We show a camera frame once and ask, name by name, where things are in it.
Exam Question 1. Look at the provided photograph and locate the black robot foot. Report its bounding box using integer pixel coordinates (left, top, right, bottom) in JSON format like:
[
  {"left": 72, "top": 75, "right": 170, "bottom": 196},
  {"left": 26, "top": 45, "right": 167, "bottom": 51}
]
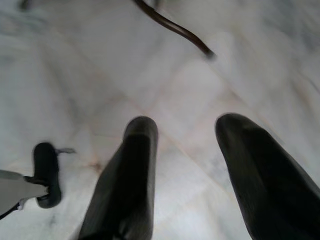
[{"left": 32, "top": 142, "right": 62, "bottom": 209}]

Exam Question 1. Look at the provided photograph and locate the grey robot leg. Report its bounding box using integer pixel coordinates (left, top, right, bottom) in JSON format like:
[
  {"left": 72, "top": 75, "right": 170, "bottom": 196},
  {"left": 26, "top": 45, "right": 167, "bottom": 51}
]
[{"left": 0, "top": 169, "right": 50, "bottom": 219}]

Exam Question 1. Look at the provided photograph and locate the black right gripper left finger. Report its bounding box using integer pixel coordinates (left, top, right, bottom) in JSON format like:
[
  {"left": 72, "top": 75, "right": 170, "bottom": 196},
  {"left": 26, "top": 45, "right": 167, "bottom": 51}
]
[{"left": 78, "top": 116, "right": 159, "bottom": 240}]

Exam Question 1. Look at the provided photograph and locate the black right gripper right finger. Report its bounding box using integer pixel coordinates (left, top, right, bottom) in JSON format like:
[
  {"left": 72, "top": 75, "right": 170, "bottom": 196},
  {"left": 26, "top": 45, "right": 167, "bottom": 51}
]
[{"left": 215, "top": 113, "right": 320, "bottom": 240}]

